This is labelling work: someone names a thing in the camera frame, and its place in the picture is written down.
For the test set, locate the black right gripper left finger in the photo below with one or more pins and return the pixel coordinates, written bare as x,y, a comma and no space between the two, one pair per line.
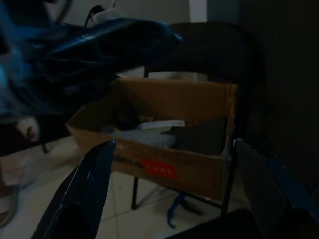
82,191

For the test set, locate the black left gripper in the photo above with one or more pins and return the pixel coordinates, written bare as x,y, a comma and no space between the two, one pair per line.
27,74

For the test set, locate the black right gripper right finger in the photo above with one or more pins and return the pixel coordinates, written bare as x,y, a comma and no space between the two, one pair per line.
269,189

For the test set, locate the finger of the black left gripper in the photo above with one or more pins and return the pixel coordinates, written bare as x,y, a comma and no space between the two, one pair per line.
129,39

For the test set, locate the white flat item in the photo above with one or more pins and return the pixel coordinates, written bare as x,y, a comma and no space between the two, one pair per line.
162,124

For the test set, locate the white round printed container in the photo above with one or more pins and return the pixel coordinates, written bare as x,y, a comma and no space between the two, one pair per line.
28,129

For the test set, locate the black chair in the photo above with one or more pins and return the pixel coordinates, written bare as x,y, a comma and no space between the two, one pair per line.
211,49

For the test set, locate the cardboard box with red label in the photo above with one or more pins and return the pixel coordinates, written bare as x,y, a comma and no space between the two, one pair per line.
189,161

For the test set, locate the dark grey panel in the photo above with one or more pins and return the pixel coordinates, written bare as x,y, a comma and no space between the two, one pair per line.
199,138

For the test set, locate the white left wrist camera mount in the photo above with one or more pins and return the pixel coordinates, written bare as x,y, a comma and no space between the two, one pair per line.
106,13

